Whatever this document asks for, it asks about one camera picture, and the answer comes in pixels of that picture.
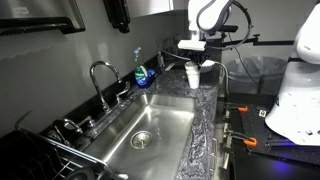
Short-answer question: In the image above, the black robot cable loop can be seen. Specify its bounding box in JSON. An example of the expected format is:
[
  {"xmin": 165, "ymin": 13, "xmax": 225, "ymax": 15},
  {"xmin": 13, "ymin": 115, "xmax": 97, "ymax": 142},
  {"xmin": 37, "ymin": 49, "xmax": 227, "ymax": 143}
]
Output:
[{"xmin": 207, "ymin": 0, "xmax": 255, "ymax": 52}]

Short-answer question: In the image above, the small chrome side faucet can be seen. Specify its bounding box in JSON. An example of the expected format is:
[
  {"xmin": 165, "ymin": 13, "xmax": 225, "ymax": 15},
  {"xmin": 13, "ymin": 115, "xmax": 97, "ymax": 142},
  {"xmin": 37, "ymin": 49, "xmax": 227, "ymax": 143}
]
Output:
[{"xmin": 61, "ymin": 117, "xmax": 84, "ymax": 135}]

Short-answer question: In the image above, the round black pan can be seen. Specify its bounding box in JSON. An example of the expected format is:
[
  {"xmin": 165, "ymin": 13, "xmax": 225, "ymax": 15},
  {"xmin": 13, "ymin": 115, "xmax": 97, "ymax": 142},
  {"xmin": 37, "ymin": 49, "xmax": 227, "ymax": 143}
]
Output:
[{"xmin": 64, "ymin": 166, "xmax": 98, "ymax": 180}]

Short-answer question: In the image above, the black clamp with orange handle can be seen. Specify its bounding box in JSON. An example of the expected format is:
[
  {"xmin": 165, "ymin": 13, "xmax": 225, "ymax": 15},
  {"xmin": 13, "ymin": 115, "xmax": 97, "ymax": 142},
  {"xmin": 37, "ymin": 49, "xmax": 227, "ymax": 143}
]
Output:
[
  {"xmin": 223, "ymin": 128, "xmax": 259, "ymax": 148},
  {"xmin": 223, "ymin": 101, "xmax": 250, "ymax": 113}
]

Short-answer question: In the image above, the round metal drain strainer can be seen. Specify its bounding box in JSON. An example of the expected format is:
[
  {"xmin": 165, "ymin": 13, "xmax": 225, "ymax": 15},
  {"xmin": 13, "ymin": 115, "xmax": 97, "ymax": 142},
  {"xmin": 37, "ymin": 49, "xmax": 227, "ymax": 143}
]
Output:
[{"xmin": 129, "ymin": 130, "xmax": 153, "ymax": 150}]

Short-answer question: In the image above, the white cup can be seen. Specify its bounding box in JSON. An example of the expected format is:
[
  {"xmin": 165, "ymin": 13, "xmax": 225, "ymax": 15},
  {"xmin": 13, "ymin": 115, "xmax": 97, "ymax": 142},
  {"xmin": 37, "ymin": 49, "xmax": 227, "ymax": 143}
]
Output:
[{"xmin": 185, "ymin": 69, "xmax": 202, "ymax": 90}]

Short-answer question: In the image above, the green dish soap bottle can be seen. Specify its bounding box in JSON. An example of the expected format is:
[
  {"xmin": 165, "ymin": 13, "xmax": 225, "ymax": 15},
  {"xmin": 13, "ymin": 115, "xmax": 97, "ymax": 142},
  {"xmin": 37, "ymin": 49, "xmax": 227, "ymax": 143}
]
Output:
[{"xmin": 133, "ymin": 46, "xmax": 150, "ymax": 89}]

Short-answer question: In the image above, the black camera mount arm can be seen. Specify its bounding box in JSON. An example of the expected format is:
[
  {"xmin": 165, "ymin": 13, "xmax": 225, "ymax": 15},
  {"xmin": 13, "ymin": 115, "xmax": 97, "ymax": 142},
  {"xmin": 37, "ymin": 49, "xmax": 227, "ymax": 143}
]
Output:
[{"xmin": 213, "ymin": 33, "xmax": 295, "ymax": 48}]

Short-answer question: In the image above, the black metal bar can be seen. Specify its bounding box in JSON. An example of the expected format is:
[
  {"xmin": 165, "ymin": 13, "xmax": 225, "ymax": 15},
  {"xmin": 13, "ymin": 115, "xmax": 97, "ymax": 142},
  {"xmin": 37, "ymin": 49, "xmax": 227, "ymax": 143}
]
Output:
[{"xmin": 265, "ymin": 137, "xmax": 296, "ymax": 150}]

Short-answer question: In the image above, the grey paper towel dispenser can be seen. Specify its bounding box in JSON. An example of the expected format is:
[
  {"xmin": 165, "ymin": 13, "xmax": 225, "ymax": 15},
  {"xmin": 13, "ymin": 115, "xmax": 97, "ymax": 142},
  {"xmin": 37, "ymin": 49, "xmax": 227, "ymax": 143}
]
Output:
[{"xmin": 0, "ymin": 0, "xmax": 87, "ymax": 36}]

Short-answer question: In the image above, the blue sponge holder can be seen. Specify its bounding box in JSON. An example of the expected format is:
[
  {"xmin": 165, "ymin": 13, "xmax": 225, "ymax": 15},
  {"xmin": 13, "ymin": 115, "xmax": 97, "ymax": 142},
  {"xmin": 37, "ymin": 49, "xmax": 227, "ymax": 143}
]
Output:
[{"xmin": 146, "ymin": 68, "xmax": 157, "ymax": 82}]

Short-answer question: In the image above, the black perforated breadboard plate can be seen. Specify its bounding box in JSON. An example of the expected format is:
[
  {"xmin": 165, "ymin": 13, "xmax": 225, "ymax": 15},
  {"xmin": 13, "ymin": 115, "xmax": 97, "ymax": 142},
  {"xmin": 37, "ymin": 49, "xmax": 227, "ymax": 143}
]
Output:
[{"xmin": 229, "ymin": 102, "xmax": 320, "ymax": 167}]

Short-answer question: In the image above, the white cable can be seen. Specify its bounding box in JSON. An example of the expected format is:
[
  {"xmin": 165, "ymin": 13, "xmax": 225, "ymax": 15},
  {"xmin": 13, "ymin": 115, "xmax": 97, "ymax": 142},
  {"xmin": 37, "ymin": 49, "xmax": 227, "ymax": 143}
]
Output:
[{"xmin": 159, "ymin": 49, "xmax": 231, "ymax": 95}]

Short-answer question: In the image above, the trash bin with clear liner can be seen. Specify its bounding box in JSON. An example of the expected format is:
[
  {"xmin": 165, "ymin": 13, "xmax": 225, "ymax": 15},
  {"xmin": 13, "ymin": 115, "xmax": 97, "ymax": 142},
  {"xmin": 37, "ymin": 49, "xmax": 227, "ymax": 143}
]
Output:
[{"xmin": 226, "ymin": 56, "xmax": 288, "ymax": 96}]

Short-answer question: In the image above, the small grey bottle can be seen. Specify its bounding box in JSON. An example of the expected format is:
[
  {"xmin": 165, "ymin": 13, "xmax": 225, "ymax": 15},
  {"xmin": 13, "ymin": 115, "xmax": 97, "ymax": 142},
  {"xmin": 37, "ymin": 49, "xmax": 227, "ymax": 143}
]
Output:
[{"xmin": 156, "ymin": 49, "xmax": 166, "ymax": 68}]

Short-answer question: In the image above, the metal cabinet handle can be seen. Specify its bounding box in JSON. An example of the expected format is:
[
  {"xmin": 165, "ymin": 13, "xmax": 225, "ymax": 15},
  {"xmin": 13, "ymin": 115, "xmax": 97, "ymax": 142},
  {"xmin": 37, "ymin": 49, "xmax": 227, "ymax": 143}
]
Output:
[{"xmin": 210, "ymin": 137, "xmax": 218, "ymax": 177}]

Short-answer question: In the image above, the tall chrome gooseneck faucet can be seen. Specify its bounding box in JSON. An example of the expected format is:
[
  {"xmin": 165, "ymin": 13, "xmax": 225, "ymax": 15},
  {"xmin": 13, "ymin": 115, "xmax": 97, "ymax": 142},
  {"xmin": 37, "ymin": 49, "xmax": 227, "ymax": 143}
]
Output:
[{"xmin": 88, "ymin": 60, "xmax": 132, "ymax": 114}]

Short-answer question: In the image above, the black dish rack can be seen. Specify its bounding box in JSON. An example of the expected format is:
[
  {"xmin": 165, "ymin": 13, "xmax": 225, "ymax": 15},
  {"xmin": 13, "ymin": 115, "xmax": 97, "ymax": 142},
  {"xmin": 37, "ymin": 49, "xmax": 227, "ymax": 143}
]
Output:
[{"xmin": 0, "ymin": 128, "xmax": 129, "ymax": 180}]

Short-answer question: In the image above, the chrome soap pump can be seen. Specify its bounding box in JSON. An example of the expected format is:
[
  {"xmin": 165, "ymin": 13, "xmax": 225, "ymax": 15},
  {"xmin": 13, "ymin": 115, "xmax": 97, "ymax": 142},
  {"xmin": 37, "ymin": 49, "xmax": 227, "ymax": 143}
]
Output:
[{"xmin": 78, "ymin": 114, "xmax": 98, "ymax": 130}]

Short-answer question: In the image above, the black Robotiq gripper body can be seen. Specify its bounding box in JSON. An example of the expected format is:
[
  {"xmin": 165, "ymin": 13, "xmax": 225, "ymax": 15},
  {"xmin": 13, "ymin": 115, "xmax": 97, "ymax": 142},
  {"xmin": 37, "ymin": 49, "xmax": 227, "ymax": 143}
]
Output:
[{"xmin": 185, "ymin": 48, "xmax": 211, "ymax": 63}]

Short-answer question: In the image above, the large white container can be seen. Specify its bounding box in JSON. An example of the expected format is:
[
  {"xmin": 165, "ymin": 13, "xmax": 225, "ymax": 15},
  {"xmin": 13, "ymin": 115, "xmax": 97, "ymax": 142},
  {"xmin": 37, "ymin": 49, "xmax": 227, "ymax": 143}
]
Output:
[{"xmin": 184, "ymin": 60, "xmax": 200, "ymax": 74}]

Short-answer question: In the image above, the black hanging wall item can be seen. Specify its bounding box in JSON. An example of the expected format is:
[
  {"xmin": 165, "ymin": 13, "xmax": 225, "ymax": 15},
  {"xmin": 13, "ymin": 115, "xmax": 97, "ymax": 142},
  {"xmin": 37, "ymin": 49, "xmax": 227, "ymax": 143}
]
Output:
[{"xmin": 102, "ymin": 0, "xmax": 132, "ymax": 34}]

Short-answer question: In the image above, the thin black camera cable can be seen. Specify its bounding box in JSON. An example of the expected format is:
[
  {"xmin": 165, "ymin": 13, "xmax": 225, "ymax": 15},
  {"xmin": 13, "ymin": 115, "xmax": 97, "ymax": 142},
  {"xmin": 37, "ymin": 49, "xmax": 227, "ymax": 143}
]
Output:
[{"xmin": 233, "ymin": 46, "xmax": 265, "ymax": 88}]

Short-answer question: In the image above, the flat grey utensil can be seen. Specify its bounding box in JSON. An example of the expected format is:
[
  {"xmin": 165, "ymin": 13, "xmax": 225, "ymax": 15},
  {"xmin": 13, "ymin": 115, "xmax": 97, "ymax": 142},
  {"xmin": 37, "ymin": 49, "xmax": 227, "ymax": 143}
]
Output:
[{"xmin": 164, "ymin": 62, "xmax": 176, "ymax": 72}]

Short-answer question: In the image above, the black stereo camera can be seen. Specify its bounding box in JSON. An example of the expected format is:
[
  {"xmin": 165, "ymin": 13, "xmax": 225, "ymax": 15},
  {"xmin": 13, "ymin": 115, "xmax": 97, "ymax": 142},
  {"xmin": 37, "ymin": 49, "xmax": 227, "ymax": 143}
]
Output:
[{"xmin": 219, "ymin": 24, "xmax": 240, "ymax": 34}]

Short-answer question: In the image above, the stainless steel sink basin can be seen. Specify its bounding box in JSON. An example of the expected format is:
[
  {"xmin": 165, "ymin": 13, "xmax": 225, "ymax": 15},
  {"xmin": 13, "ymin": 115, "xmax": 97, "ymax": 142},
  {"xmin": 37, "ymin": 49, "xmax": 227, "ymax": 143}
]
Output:
[{"xmin": 84, "ymin": 93, "xmax": 198, "ymax": 180}]

